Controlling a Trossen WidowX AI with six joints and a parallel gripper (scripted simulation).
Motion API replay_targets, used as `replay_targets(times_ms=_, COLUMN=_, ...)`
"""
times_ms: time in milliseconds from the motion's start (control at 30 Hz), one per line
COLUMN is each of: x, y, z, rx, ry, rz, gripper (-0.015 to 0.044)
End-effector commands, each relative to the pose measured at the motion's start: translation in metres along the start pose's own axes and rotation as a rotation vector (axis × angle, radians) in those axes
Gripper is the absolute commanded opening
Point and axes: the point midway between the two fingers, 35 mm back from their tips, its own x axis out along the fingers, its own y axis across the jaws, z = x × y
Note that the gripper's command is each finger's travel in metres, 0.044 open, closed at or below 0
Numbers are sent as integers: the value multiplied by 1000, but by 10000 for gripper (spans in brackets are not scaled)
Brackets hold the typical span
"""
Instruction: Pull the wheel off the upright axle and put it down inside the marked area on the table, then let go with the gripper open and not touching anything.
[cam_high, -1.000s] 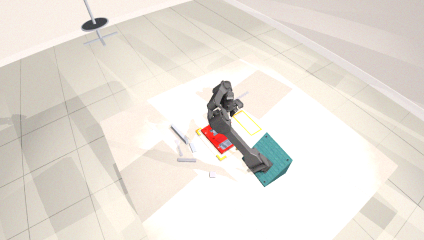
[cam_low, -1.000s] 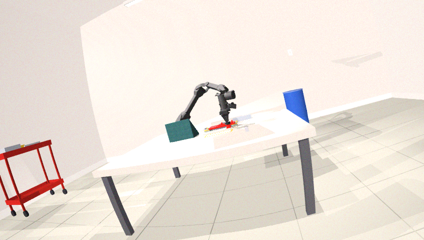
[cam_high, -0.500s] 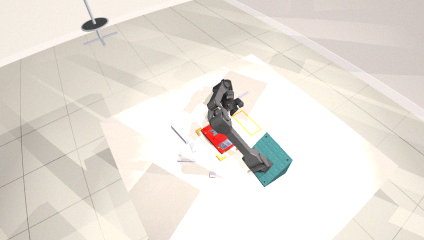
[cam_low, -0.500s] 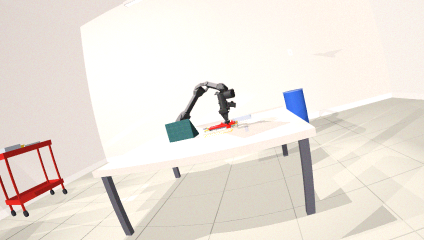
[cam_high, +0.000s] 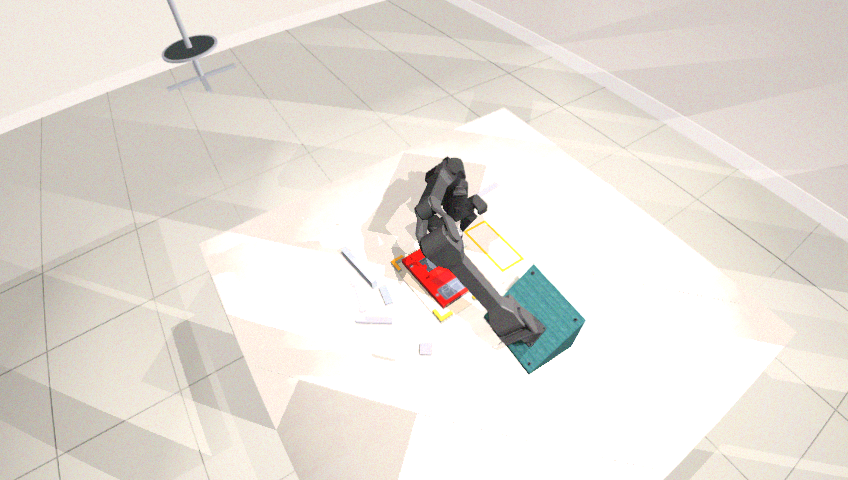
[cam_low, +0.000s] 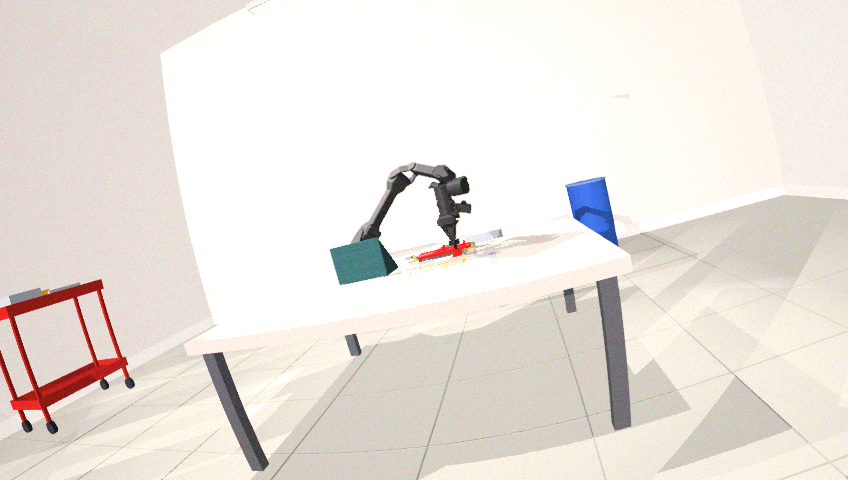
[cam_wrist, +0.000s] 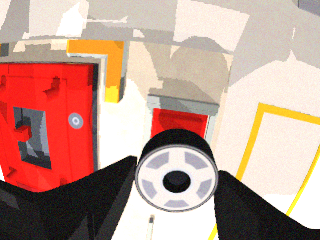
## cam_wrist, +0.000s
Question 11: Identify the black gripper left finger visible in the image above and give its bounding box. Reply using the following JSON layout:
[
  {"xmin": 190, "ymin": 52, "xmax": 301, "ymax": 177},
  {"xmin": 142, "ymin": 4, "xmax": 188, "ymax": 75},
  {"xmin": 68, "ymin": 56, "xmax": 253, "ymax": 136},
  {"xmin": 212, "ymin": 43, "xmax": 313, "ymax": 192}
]
[{"xmin": 0, "ymin": 155, "xmax": 137, "ymax": 240}]

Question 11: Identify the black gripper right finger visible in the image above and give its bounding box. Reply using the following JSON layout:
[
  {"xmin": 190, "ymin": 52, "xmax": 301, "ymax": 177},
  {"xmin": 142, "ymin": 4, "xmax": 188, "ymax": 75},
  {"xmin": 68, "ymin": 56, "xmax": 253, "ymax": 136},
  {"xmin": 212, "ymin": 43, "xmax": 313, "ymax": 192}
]
[{"xmin": 213, "ymin": 169, "xmax": 320, "ymax": 240}]

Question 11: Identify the black wheel with white hub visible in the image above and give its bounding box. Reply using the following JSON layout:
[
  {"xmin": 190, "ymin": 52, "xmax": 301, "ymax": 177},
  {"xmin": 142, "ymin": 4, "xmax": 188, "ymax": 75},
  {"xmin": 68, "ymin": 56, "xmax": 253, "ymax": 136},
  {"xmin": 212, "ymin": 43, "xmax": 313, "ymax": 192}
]
[{"xmin": 133, "ymin": 128, "xmax": 219, "ymax": 212}]

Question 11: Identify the yellow rectangular outline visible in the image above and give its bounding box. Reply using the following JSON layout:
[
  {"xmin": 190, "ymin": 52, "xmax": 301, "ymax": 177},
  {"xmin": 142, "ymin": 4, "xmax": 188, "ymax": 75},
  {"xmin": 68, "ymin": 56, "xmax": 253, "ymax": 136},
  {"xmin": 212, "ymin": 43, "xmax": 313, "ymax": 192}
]
[{"xmin": 208, "ymin": 104, "xmax": 320, "ymax": 240}]

